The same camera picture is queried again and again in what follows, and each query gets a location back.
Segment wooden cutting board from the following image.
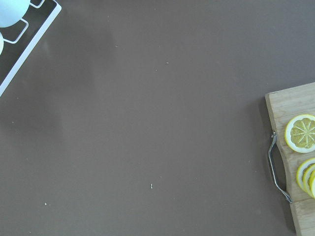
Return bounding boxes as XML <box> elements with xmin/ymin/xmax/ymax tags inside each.
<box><xmin>265</xmin><ymin>83</ymin><xmax>315</xmax><ymax>236</ymax></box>

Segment single lemon slice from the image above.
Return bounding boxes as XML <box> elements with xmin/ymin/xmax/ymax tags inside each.
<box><xmin>284</xmin><ymin>114</ymin><xmax>315</xmax><ymax>153</ymax></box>

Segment stacked lemon slices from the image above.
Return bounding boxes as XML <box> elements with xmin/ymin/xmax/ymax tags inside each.
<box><xmin>296</xmin><ymin>158</ymin><xmax>315</xmax><ymax>198</ymax></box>

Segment light blue cup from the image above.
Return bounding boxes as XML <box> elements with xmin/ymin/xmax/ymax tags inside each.
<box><xmin>0</xmin><ymin>0</ymin><xmax>31</xmax><ymax>28</ymax></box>

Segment white wire cup rack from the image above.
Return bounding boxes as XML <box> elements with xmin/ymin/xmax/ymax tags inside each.
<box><xmin>0</xmin><ymin>0</ymin><xmax>62</xmax><ymax>94</ymax></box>

